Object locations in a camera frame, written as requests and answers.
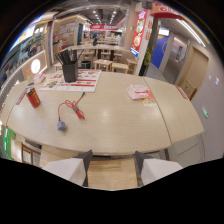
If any white tissue packet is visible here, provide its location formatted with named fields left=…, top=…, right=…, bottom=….
left=126, top=84, right=150, bottom=100

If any wooden bench seat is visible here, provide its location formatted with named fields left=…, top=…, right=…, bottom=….
left=87, top=157, right=139, bottom=191

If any white napkin pack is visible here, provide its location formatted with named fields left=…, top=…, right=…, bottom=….
left=33, top=72, right=47, bottom=85

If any black chopstick holder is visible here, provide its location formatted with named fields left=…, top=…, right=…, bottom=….
left=54, top=48, right=85, bottom=84

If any printed paper menu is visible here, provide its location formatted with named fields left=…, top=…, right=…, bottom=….
left=39, top=68, right=102, bottom=93

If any red cable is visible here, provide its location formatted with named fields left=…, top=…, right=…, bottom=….
left=57, top=92, right=86, bottom=122

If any red drink can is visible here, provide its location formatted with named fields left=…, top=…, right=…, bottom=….
left=25, top=87, right=42, bottom=109

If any orange table sticker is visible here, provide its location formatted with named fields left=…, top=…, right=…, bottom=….
left=142, top=90, right=158, bottom=108

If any wooden chair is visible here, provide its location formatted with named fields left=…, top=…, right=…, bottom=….
left=21, top=143, right=42, bottom=167

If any red table sticker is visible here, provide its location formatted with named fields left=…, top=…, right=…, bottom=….
left=175, top=85, right=190, bottom=101

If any gray connector plug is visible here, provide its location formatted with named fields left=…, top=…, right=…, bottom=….
left=56, top=120, right=67, bottom=132

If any wooden stool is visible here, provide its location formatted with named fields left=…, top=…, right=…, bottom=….
left=110, top=62, right=130, bottom=74
left=93, top=58, right=114, bottom=72

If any red hanging food poster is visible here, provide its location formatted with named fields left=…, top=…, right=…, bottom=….
left=130, top=9, right=149, bottom=58

